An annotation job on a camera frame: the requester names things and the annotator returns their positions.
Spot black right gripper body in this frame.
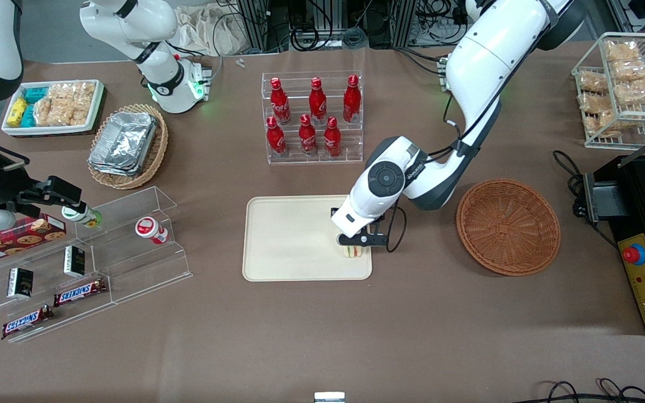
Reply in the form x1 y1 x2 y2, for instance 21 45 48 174
0 147 42 220

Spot beige plastic serving tray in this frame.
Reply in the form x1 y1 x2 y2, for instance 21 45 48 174
242 194 373 282

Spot white rectangular snack tray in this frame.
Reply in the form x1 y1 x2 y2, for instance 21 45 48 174
1 79 105 138

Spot oval light wicker basket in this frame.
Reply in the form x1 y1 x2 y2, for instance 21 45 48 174
87 104 169 190

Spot round brown wicker basket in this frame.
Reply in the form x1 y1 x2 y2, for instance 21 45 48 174
456 179 562 277

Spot green-capped small bottle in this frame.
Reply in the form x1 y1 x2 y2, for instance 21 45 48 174
61 205 103 229

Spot red cookie box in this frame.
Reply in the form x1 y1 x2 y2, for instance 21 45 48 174
0 214 68 268

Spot small black box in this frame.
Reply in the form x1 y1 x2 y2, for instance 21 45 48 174
64 246 87 279
7 268 35 299

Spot yellow snack packet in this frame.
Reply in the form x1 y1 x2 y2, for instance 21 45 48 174
7 97 29 128

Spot stack of foil trays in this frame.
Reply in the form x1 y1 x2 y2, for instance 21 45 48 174
88 111 159 178

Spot clear rice cracker packet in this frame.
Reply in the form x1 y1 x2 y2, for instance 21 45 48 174
32 98 74 128
72 82 97 126
48 83 77 101

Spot red-capped white yoghurt bottle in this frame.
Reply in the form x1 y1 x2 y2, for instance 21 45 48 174
135 217 170 246

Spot clear acrylic bottle rack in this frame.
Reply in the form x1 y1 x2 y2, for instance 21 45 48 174
261 71 364 165

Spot red cola bottle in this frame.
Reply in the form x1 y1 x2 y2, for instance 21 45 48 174
299 114 319 158
309 77 328 126
267 116 288 159
324 116 343 159
343 74 362 124
270 77 292 125

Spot Snickers chocolate bar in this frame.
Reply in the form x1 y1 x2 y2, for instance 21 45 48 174
1 304 55 341
53 278 108 308

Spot clear acrylic stepped shelf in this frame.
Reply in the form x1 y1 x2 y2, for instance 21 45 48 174
0 186 194 344

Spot crumpled beige cloth bag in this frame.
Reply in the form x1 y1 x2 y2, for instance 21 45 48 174
172 3 245 57

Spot bagged fried snack packet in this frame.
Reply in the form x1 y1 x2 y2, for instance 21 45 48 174
578 92 618 115
610 58 645 82
578 72 609 94
613 78 645 107
604 40 641 63
583 110 619 138

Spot black appliance housing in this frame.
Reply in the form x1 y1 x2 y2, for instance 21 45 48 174
582 153 645 337

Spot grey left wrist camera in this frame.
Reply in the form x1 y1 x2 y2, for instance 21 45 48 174
337 233 389 248

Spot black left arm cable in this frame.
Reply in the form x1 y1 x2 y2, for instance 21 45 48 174
383 53 505 254

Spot black appliance power cable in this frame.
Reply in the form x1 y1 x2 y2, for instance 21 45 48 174
552 149 620 250

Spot black cable bundle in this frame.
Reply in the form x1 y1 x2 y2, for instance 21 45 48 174
267 0 469 52

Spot aluminium profile frame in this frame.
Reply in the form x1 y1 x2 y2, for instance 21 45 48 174
235 0 419 54

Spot white wire basket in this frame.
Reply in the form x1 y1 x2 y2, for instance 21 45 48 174
571 32 645 151

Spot black floor cables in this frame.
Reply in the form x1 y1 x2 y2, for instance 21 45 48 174
516 378 645 403

